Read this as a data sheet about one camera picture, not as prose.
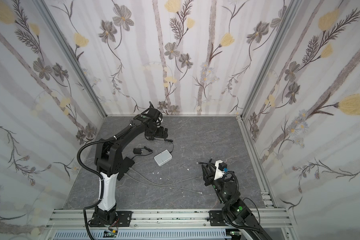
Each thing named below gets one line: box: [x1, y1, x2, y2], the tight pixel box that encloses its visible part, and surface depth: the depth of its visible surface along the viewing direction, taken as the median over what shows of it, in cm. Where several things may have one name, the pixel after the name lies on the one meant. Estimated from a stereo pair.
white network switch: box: [153, 149, 173, 167], surface depth 97 cm
